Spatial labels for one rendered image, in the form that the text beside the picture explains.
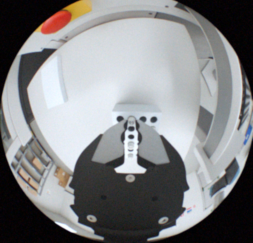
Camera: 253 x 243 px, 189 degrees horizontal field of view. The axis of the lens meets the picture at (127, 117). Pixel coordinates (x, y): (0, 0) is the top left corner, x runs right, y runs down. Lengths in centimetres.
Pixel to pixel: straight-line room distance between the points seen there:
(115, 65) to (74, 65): 9
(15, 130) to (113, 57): 53
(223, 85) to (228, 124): 6
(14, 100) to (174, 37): 65
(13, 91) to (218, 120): 72
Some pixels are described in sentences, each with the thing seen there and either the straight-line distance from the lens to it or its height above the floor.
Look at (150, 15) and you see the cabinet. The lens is 28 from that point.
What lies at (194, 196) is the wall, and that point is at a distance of 352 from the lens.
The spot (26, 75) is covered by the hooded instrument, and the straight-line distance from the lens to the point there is 66.
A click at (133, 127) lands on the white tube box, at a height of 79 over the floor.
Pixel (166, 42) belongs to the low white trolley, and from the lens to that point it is 20.
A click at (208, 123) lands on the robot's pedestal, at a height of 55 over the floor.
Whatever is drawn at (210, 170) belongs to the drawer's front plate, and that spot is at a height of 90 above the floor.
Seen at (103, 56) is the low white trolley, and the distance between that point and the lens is 18.
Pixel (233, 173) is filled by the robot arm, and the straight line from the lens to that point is 66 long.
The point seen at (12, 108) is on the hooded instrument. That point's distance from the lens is 55.
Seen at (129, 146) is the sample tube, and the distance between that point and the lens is 17.
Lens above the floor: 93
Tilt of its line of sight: 62 degrees down
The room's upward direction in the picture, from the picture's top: 174 degrees counter-clockwise
